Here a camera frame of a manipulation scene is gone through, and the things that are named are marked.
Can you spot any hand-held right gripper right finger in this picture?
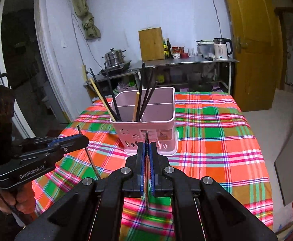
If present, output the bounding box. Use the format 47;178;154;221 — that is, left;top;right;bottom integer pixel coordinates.
149;142;279;241

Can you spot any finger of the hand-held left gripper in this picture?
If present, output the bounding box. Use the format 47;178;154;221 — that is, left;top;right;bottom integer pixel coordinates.
16;139;89;162
12;134;86;151

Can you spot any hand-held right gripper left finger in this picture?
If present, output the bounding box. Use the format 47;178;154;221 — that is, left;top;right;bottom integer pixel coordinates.
14;142;147;241

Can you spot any pink chopstick basket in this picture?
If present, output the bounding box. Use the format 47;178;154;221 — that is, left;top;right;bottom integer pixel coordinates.
110;87;179;156

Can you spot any person's left hand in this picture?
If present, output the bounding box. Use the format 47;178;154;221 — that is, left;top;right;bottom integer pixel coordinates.
13;181;37;214

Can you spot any plaid tablecloth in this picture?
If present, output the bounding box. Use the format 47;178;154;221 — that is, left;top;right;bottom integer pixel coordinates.
32;92;274;241

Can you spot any low steel table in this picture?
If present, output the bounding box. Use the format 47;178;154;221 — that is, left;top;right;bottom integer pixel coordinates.
83;69;140;98

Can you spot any induction stove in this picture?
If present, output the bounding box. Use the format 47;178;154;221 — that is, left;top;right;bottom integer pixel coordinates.
99;60;132;75

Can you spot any steel steamer pot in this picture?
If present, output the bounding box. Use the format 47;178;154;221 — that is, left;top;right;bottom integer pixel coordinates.
102;48;126;68

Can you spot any black wok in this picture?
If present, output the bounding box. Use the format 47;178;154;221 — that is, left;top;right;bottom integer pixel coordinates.
189;82;213;93

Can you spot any green hanging cloth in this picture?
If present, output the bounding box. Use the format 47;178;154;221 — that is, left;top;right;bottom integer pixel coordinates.
70;0;101;40

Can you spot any tall steel table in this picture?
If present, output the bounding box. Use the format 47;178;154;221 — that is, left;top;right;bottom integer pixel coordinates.
130;55;240;93

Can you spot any wooden cutting board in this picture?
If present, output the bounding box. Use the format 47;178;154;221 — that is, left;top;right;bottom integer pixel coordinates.
138;27;166;61

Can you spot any clear plastic container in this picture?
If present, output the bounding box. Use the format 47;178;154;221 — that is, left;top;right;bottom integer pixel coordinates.
196;40;216;59

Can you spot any grey board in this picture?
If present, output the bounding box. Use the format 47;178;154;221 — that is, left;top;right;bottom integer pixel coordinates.
273;110;293;206

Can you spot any white electric kettle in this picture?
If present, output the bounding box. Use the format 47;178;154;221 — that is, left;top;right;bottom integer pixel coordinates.
213;38;233;61

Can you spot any yellow wooden door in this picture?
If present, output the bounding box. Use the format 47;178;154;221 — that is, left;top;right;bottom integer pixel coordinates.
220;0;284;112

